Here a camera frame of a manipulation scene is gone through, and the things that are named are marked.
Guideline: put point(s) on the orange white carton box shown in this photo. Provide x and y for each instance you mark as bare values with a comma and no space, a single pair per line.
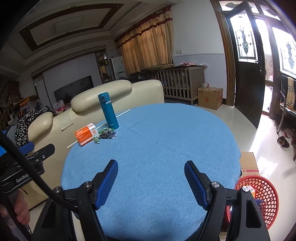
86,134

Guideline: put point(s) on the red mesh trash basket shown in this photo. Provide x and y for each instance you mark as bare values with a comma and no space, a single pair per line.
265,196

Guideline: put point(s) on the wooden slatted crib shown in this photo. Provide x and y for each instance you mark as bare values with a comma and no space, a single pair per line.
180,82

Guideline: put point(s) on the green candy bag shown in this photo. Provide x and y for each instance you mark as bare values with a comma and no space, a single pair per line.
105,133

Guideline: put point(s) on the cardboard box by wall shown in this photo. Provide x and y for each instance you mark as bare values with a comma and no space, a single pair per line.
210,97

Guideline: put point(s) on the cardboard box beside table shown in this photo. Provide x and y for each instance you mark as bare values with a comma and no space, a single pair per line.
248,165

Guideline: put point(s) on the white plastic strip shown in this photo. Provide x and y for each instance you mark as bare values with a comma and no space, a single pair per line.
105,123

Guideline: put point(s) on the beige curtain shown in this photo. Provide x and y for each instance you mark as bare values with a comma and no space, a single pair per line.
147,43

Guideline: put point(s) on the teal thermos bottle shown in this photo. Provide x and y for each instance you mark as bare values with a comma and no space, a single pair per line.
108,111

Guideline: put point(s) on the cream leather sofa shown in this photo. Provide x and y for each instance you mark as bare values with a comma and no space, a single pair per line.
85,108

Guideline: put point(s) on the black television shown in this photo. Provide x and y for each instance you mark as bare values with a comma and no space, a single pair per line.
69,91

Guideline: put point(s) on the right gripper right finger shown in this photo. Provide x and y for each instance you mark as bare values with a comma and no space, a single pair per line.
246,221

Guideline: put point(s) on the person's left hand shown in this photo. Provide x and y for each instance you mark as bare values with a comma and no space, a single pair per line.
20,207

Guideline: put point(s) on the black white patterned garment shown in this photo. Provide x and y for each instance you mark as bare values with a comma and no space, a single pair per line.
21,132

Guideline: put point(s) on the blue tablecloth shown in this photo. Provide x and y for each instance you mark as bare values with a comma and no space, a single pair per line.
151,198

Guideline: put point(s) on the dark door with glass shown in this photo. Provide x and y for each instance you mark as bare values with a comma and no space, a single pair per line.
249,62

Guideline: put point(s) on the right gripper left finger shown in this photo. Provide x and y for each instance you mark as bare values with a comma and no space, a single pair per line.
55,221

